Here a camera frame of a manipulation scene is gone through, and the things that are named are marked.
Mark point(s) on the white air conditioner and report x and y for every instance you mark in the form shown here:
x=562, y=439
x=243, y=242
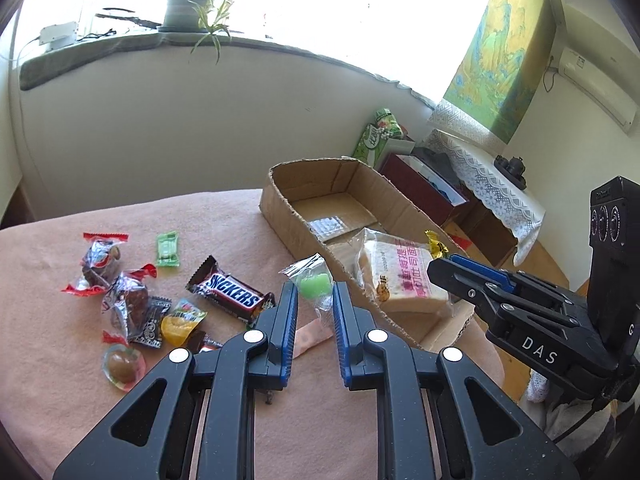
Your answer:
x=595, y=85

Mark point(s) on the brown chocolate bar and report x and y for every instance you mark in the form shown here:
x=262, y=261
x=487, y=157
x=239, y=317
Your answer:
x=232, y=292

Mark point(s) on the potted spider plant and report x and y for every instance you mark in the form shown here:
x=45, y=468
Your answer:
x=182, y=7

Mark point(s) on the green snack bag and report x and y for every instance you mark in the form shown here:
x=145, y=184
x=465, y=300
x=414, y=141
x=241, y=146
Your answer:
x=387, y=122

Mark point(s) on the yellow jelly packet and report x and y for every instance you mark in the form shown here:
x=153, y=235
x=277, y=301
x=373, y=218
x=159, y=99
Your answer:
x=177, y=327

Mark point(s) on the cardboard box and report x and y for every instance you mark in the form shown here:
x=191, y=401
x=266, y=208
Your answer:
x=280, y=210

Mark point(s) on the lace covered side table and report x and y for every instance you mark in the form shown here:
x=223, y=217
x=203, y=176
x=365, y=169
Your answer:
x=480, y=175

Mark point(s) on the light green candy packet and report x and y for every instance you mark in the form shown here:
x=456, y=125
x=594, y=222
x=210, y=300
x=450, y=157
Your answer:
x=167, y=250

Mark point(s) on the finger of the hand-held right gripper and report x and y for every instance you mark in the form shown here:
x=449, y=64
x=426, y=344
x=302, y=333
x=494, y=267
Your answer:
x=455, y=282
x=500, y=276

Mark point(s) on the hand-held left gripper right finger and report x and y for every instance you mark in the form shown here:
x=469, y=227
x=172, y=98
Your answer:
x=342, y=330

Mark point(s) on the white electronic device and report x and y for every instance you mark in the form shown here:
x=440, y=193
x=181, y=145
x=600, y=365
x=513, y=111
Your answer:
x=59, y=35

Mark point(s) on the black patterned snack packet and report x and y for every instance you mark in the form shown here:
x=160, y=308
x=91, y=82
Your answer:
x=152, y=327

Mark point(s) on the gold-wrapped candy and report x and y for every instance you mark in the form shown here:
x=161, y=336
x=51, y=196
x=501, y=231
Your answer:
x=435, y=242

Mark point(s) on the dark brown candy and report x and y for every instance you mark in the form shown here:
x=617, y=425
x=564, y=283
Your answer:
x=197, y=342

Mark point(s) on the red-edged dark snack packet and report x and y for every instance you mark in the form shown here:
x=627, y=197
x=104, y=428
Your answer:
x=100, y=260
x=127, y=305

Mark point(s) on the landscape wall scroll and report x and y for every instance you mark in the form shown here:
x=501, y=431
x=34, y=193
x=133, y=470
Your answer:
x=500, y=60

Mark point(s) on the dark grey cloth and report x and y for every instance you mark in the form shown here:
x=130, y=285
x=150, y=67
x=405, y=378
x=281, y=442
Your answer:
x=437, y=162

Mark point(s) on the clear packet with green candy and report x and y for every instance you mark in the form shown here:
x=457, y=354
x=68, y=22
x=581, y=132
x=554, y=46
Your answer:
x=315, y=285

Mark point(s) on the sliced bread packet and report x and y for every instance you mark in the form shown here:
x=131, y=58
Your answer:
x=400, y=280

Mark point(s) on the dark red box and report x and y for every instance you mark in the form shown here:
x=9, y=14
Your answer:
x=415, y=185

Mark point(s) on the green tissue box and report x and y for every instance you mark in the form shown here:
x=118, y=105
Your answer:
x=367, y=142

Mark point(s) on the clear plastic piece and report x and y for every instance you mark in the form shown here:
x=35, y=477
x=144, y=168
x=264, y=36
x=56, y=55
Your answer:
x=327, y=227

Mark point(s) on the wooden cabinet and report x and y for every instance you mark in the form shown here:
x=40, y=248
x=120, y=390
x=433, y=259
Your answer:
x=480, y=225

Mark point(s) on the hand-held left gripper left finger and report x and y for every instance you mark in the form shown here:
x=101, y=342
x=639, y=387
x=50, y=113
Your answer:
x=287, y=320

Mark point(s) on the black teapot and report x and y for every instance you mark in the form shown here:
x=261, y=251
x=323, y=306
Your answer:
x=511, y=167

